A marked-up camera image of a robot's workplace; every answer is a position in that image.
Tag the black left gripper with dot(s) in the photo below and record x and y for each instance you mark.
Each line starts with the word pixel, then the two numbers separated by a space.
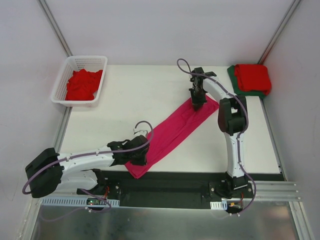
pixel 141 155

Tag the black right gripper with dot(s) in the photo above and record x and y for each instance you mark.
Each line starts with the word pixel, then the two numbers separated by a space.
pixel 197 99

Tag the pink t shirt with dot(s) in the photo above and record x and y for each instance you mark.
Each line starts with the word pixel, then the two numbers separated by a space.
pixel 170 133

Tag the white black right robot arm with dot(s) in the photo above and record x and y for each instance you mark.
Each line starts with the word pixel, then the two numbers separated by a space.
pixel 232 121

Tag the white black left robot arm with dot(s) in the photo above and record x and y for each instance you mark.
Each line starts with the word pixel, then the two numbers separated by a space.
pixel 67 172

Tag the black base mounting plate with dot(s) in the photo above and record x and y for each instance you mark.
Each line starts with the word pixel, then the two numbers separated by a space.
pixel 174 190

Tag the folded green t shirt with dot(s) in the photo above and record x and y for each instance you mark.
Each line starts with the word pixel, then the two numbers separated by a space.
pixel 236 89

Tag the folded red t shirt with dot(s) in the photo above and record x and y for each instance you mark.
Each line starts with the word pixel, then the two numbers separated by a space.
pixel 253 77

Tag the crumpled red t shirt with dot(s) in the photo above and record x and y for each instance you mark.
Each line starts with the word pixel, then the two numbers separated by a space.
pixel 82 85

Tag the white plastic laundry basket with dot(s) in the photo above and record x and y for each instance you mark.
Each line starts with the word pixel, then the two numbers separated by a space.
pixel 90 63

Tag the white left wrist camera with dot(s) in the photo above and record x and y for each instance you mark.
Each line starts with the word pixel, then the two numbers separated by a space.
pixel 140 132

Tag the right white slotted cable duct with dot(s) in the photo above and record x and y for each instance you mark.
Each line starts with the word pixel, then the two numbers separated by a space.
pixel 219 205

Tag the white slotted cable duct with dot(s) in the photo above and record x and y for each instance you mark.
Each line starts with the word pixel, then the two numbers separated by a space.
pixel 219 205
pixel 73 202

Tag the left white slotted cable duct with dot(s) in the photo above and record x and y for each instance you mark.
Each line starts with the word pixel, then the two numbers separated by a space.
pixel 73 202

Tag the aluminium frame rail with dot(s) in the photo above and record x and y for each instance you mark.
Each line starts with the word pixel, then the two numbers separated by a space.
pixel 279 191

